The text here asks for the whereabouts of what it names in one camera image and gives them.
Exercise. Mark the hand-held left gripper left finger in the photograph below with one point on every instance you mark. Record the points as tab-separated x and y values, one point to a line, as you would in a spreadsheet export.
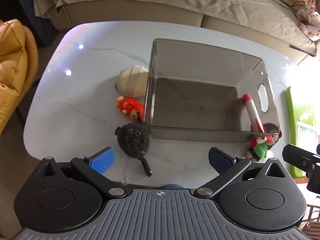
102	160

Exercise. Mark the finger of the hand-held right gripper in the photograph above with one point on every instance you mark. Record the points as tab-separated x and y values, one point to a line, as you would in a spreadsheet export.
297	156

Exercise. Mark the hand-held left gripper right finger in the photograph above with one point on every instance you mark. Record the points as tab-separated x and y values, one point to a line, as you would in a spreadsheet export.
217	158

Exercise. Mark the red and green knitted doll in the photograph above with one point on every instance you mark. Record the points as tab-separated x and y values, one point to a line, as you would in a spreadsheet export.
260	147

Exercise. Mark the black plush cat toy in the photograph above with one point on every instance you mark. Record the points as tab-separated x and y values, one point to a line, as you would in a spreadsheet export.
133	137

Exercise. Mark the transparent grey storage box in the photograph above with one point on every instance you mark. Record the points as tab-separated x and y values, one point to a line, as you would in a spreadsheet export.
200	105

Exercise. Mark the white and red rocket toy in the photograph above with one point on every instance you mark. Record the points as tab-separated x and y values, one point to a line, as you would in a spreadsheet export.
251	110

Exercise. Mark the orange figurine toy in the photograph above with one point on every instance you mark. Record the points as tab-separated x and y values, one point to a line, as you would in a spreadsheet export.
127	105

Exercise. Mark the beige round toy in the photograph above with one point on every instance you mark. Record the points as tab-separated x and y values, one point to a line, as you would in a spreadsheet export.
131	80

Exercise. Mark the white marble desktop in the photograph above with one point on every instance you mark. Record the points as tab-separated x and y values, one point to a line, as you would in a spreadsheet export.
82	100

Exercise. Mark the white framed tray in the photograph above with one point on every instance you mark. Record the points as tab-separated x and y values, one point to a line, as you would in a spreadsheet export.
306	132

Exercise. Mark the light wooden stool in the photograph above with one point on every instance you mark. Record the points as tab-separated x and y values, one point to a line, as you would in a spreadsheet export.
312	220

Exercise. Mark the green plastic board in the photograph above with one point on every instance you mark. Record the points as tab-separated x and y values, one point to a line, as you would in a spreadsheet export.
291	110

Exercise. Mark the yellow leather armchair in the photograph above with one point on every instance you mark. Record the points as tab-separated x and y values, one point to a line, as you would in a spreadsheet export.
12	80

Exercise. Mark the pink floral cloth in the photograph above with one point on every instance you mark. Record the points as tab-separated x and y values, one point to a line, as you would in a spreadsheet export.
310	20

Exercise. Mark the beige sofa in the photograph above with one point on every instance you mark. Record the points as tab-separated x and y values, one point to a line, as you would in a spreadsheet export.
125	17

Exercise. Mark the beige blanket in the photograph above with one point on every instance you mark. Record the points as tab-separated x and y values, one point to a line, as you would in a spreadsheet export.
200	0

